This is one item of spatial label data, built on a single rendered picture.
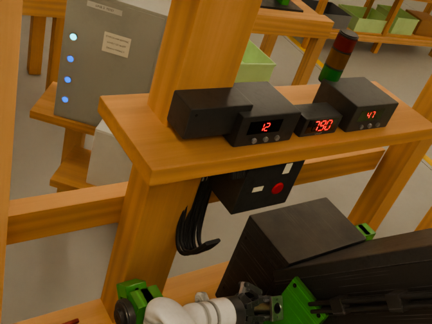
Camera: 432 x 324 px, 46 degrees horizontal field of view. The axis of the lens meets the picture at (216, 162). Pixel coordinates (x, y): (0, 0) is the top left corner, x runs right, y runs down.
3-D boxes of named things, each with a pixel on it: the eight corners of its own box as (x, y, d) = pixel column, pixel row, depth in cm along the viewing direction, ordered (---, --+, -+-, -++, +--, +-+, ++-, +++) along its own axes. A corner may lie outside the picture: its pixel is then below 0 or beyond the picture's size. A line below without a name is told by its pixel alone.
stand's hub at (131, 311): (133, 337, 116) (139, 317, 112) (120, 341, 115) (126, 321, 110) (119, 311, 121) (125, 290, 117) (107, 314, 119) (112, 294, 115)
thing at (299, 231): (321, 314, 163) (368, 239, 144) (246, 345, 145) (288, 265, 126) (286, 270, 174) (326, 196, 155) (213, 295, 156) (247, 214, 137)
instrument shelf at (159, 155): (431, 139, 145) (438, 127, 143) (147, 187, 94) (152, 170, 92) (369, 91, 160) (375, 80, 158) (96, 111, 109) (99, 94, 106)
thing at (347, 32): (355, 54, 125) (363, 37, 123) (341, 54, 122) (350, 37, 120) (342, 44, 128) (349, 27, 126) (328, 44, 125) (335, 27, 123)
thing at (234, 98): (243, 133, 107) (254, 105, 103) (182, 140, 98) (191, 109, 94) (225, 114, 111) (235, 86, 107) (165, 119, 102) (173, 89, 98)
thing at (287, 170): (286, 204, 127) (309, 156, 119) (231, 216, 117) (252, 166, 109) (258, 172, 134) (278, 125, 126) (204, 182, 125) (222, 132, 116)
